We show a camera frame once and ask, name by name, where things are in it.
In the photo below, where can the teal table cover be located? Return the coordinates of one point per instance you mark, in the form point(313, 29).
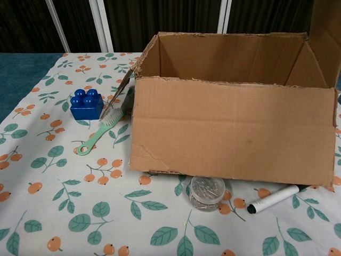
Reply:
point(18, 80)

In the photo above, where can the blue toy building block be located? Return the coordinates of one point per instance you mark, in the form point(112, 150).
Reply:
point(86, 109)

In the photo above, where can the brown cardboard box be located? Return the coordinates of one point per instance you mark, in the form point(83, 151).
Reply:
point(231, 128)

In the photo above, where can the floral print tablecloth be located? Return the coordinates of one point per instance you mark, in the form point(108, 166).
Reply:
point(66, 186)

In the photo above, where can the clear round jar of pins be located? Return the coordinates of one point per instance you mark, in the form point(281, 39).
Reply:
point(207, 192)

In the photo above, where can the wide white frame post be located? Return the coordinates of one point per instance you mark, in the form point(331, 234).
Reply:
point(101, 26)

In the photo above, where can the white marker with black cap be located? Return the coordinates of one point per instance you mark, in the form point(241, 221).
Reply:
point(274, 198)

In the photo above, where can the thin white frame post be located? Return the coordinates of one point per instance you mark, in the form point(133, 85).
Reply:
point(57, 26)

